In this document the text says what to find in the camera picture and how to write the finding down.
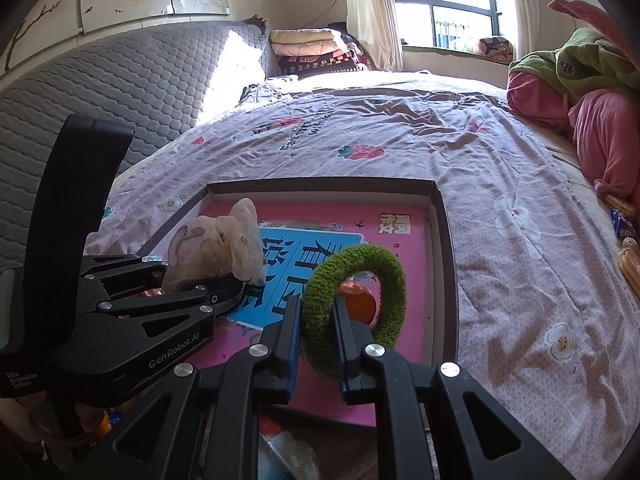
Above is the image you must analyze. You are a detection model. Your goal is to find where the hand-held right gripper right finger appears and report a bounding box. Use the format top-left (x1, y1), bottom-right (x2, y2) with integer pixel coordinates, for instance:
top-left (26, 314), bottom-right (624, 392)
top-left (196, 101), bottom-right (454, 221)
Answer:
top-left (332, 294), bottom-right (576, 480)

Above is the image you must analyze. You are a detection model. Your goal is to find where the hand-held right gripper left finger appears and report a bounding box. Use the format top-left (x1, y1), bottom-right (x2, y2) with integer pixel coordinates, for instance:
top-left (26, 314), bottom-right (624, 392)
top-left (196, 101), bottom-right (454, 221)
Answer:
top-left (112, 297), bottom-right (303, 480)

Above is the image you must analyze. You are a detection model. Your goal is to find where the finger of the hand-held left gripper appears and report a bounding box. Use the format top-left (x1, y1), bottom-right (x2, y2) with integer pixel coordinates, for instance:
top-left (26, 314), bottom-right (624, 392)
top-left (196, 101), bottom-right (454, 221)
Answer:
top-left (80, 255), bottom-right (168, 298)
top-left (100, 275), bottom-right (246, 326)

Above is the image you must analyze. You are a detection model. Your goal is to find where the cream cloth drawstring pouch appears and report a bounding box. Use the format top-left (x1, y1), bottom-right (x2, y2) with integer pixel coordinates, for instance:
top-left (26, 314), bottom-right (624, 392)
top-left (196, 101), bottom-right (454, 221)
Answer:
top-left (161, 197), bottom-right (266, 293)

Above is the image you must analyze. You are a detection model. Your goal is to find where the green fuzzy ring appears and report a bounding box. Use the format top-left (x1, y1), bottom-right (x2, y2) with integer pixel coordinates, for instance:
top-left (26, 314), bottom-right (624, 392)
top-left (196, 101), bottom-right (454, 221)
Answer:
top-left (301, 243), bottom-right (407, 381)

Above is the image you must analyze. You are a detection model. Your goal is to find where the grey shallow cardboard box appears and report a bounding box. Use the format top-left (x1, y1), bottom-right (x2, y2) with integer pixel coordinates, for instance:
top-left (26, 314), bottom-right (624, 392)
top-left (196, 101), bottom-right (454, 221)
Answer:
top-left (82, 179), bottom-right (460, 431)

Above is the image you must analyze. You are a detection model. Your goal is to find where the person's left hand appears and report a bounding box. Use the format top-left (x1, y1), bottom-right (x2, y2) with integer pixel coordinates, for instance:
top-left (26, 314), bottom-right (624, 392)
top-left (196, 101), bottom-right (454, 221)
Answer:
top-left (0, 397), bottom-right (68, 443)

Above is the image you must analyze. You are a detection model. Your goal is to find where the grey quilted headboard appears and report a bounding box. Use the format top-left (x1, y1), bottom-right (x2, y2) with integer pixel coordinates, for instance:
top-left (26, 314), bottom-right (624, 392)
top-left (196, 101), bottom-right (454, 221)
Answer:
top-left (0, 19), bottom-right (281, 271)

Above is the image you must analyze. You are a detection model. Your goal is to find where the dark patterned pillow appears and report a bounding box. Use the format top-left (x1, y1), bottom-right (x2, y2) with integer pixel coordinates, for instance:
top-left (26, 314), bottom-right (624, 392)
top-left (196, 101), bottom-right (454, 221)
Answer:
top-left (237, 75), bottom-right (299, 107)

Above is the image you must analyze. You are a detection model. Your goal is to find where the dark checkered folded blanket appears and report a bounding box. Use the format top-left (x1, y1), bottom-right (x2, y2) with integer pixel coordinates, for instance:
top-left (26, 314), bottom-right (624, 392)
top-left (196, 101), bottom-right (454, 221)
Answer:
top-left (277, 54), bottom-right (371, 77)

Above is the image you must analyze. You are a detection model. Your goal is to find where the pink folded blanket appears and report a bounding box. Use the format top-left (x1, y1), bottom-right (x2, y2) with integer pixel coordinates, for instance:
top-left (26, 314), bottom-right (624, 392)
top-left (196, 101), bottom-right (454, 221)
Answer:
top-left (272, 42), bottom-right (346, 58)

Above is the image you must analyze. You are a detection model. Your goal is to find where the cream folded blanket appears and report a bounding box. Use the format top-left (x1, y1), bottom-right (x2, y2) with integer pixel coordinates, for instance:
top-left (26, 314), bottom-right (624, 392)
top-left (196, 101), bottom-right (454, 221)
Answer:
top-left (270, 28), bottom-right (337, 46)

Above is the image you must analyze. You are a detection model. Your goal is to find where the yellow snack packet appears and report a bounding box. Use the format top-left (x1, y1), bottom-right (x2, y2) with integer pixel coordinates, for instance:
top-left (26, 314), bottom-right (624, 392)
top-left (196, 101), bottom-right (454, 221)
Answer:
top-left (602, 192), bottom-right (640, 221)
top-left (617, 237), bottom-right (640, 296)

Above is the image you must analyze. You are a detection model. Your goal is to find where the blue snack packet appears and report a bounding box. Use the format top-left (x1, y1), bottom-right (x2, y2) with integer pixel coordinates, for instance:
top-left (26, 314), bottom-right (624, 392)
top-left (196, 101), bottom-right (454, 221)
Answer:
top-left (610, 207), bottom-right (640, 241)

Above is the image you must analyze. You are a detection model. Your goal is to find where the cream curtain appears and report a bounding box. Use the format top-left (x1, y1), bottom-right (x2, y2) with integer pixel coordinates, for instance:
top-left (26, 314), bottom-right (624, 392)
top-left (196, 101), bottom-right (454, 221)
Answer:
top-left (505, 0), bottom-right (551, 63)
top-left (342, 0), bottom-right (403, 72)

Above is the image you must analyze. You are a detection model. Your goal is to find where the patterned cushion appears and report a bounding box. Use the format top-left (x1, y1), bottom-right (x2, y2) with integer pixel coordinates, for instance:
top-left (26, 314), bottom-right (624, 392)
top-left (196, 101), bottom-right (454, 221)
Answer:
top-left (477, 36), bottom-right (515, 61)

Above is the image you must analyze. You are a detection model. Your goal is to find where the pink quilt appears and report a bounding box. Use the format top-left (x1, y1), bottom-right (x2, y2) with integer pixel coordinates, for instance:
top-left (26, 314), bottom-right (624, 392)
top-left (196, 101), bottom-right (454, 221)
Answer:
top-left (506, 71), bottom-right (640, 206)

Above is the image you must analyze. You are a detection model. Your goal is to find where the green garment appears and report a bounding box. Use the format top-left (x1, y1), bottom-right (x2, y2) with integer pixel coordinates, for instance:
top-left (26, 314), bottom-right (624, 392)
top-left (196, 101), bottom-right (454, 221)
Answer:
top-left (509, 26), bottom-right (640, 106)

